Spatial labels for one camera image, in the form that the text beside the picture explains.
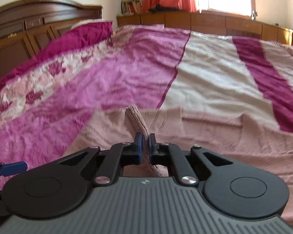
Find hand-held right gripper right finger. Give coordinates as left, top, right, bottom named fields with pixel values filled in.
left=148, top=133, right=237, bottom=187

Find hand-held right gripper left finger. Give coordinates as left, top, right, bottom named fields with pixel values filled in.
left=55, top=133, right=144, bottom=186

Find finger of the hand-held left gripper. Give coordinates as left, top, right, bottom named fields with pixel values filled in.
left=0, top=161, right=28, bottom=176

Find pink knitted cardigan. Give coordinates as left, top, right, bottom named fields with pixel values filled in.
left=63, top=105, right=293, bottom=226

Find pink striped floral bedspread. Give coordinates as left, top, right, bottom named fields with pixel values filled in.
left=0, top=24, right=293, bottom=166

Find dark wooden headboard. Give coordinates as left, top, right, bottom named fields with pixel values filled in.
left=0, top=0, right=103, bottom=86

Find magenta pillow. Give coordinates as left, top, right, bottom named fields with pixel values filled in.
left=0, top=21, right=113, bottom=95

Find light wooden cabinet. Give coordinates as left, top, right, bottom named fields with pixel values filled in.
left=116, top=10, right=293, bottom=48

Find dark cloth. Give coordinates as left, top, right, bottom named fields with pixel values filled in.
left=148, top=4, right=180, bottom=14

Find row of books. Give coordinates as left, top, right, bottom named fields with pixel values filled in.
left=121, top=0, right=143, bottom=14

